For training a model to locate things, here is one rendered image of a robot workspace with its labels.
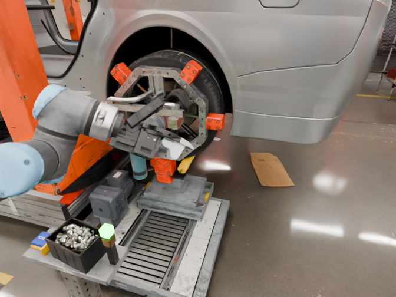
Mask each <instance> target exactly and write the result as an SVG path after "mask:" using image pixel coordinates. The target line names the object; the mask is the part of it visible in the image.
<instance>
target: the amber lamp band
mask: <svg viewBox="0 0 396 297"><path fill-rule="evenodd" d="M101 240H102V243H103V246H106V247H110V248H111V247H112V246H113V244H115V242H116V236H115V234H113V236H112V237H111V239H110V240H107V239H103V238H102V239H101Z"/></svg>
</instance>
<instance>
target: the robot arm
mask: <svg viewBox="0 0 396 297"><path fill-rule="evenodd" d="M164 104H165V102H164V101H163V100H162V98H161V97H160V96H158V97H157V98H156V97H155V98H154V99H152V100H151V101H149V102H148V104H147V105H145V106H144V107H143V108H141V109H140V110H138V111H137V112H135V113H134V114H133V115H131V116H130V117H129V118H127V119H126V120H125V122H124V123H122V121H123V118H124V114H122V113H119V114H118V111H119V109H118V108H117V107H115V106H112V105H109V104H107V103H104V102H101V101H98V100H96V99H93V98H91V97H88V96H86V95H83V94H80V93H78V92H75V91H73V90H70V89H69V88H64V87H61V86H59V85H55V84H51V85H48V86H47V87H45V88H44V89H43V90H42V91H41V93H40V95H39V96H38V98H37V100H36V102H35V104H34V109H33V111H32V115H33V116H34V118H35V119H36V120H39V121H38V124H37V127H36V129H35V133H34V136H33V138H32V140H26V141H20V142H16V143H2V144H0V201H2V200H5V199H7V198H9V197H15V196H19V195H21V194H24V193H26V192H28V191H30V190H31V189H32V188H34V187H35V186H36V185H38V184H40V183H41V184H53V183H58V182H60V181H61V180H62V179H63V178H64V176H65V175H66V173H67V171H68V165H69V163H70V160H71V157H72V154H73V152H74V149H75V146H76V143H77V141H78V138H79V136H80V134H83V135H86V136H90V137H93V138H96V139H99V140H102V141H105V142H106V141H108V139H109V137H110V139H111V140H110V142H109V146H110V147H114V148H116V149H119V150H122V151H126V152H128V153H131V154H133V155H135V156H139V155H137V154H141V155H143V156H146V157H143V156H139V157H142V158H144V159H147V160H150V158H151V159H154V156H155V154H156V153H157V152H158V149H159V147H160V148H162V149H165V150H166V152H167V158H168V159H169V160H174V159H178V158H179V156H180V155H181V153H182V151H183V150H184V149H189V150H193V149H194V147H193V146H192V145H191V144H190V143H189V142H188V141H187V140H185V139H183V138H181V137H180V136H178V135H176V134H174V133H172V132H170V131H167V130H164V129H162V128H161V127H159V126H156V125H154V124H150V123H145V122H144V120H146V119H148V118H149V117H150V116H152V115H153V114H154V113H155V114H156V113H158V112H159V111H161V109H162V108H163V106H164ZM122 130H123V131H125V133H122V132H121V131H122Z"/></svg>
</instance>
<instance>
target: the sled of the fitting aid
mask: <svg viewBox="0 0 396 297"><path fill-rule="evenodd" d="M156 175H157V174H155V175H154V177H153V178H152V179H151V181H150V182H148V183H147V185H146V188H147V187H148V186H149V184H150V183H151V182H152V181H153V179H154V178H155V176H156ZM146 188H145V189H144V190H143V191H142V192H141V194H140V195H139V197H138V198H137V199H136V201H137V207H139V208H142V209H147V210H152V211H155V212H161V213H166V214H169V215H175V216H180V217H185V218H188V219H193V220H198V221H202V220H203V216H204V214H205V211H206V209H207V206H208V204H209V201H210V198H211V196H212V193H213V189H214V183H213V182H209V181H207V183H206V185H205V188H204V190H203V193H202V195H201V197H200V200H199V202H198V204H197V206H196V207H191V206H186V205H182V204H177V203H172V202H166V201H162V200H157V199H152V198H148V197H144V191H145V190H146Z"/></svg>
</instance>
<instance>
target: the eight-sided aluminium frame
mask: <svg viewBox="0 0 396 297"><path fill-rule="evenodd" d="M181 72H182V70H181V69H180V68H176V67H157V66H146V65H141V66H139V67H136V68H135V69H134V71H133V72H132V73H131V74H130V75H129V77H128V78H127V79H126V80H125V82H124V83H123V84H122V86H121V87H120V88H119V89H118V90H117V91H116V93H115V94H114V95H115V97H123V98H127V96H126V95H127V93H128V92H129V91H130V90H131V89H132V88H133V86H134V85H135V84H136V82H137V81H138V80H139V79H140V78H141V77H142V76H149V75H152V76H154V77H159V76H161V77H167V78H174V79H175V80H176V81H177V83H178V84H179V85H180V86H181V87H182V88H183V89H184V90H185V92H186V93H188V95H189V96H190V97H191V98H192V99H193V100H194V101H195V102H196V104H197V105H198V106H199V135H198V136H197V137H196V138H195V139H194V140H192V141H191V142H190V144H191V145H192V146H193V147H194V149H196V148H197V147H198V146H200V145H201V144H203V143H204V142H205V141H206V139H207V137H208V129H206V116H207V115H208V109H209V100H208V99H207V98H206V96H205V95H204V94H203V93H202V92H201V91H200V90H199V89H198V88H197V87H196V85H195V84H194V83H193V82H192V83H191V84H188V83H187V82H186V81H185V80H184V79H182V77H180V74H181ZM123 114H124V118H123V121H122V123H124V122H125V120H126V119H127V118H129V111H123ZM194 149H193V150H194ZM193 150H189V149H186V148H184V150H183V151H182V153H181V155H180V156H179V158H178V159H175V161H176V160H178V161H180V160H181V159H183V158H184V157H186V156H187V155H188V154H189V153H191V152H192V151H193ZM155 157H159V158H164V159H168V158H167V152H166V150H165V149H162V148H160V147H159V149H158V152H157V153H156V154H155Z"/></svg>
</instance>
